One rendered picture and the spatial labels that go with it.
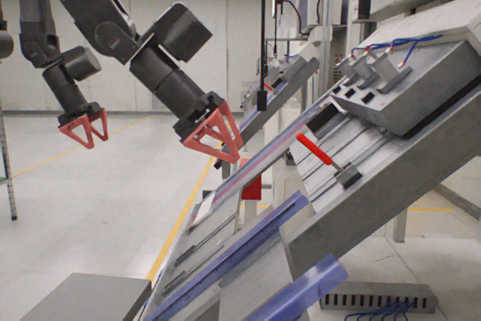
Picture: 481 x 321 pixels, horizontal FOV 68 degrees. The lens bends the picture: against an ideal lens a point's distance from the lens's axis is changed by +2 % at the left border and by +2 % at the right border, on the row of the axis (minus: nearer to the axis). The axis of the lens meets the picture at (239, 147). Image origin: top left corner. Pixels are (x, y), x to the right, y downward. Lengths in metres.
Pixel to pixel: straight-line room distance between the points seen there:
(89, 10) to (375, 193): 0.43
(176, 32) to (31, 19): 0.50
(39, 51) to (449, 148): 0.83
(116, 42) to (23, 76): 10.58
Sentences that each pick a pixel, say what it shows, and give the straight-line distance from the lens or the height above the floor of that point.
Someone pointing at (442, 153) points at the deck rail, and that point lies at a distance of 0.51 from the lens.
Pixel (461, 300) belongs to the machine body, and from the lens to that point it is 1.10.
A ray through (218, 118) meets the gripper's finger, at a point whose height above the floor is 1.11.
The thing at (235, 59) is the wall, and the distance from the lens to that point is 9.27.
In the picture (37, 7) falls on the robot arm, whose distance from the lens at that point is 0.97.
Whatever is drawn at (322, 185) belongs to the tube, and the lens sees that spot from 0.57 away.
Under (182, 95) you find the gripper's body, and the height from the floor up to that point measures 1.14.
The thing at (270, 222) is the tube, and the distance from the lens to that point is 0.33.
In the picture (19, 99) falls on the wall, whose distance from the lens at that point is 11.21.
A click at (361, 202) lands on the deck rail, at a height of 1.01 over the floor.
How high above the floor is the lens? 1.17
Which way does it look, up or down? 12 degrees down
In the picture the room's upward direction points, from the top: straight up
